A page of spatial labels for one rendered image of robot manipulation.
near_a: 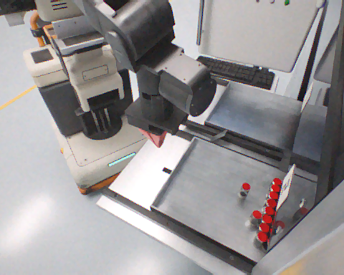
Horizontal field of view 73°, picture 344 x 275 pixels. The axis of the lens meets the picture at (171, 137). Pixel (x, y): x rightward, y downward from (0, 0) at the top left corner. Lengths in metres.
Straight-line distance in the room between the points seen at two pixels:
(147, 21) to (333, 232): 0.29
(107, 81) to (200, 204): 0.78
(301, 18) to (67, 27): 0.95
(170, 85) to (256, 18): 0.96
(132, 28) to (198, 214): 0.47
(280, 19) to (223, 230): 0.93
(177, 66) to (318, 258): 0.27
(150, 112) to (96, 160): 1.16
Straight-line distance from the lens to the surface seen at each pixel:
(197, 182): 0.66
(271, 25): 1.24
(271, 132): 0.85
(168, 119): 0.40
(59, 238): 1.67
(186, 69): 0.30
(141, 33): 0.29
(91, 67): 1.16
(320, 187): 0.34
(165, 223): 0.59
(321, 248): 0.30
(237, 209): 0.64
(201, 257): 0.59
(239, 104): 0.92
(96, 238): 1.59
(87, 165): 1.52
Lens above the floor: 1.44
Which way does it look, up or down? 48 degrees down
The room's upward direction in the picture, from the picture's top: straight up
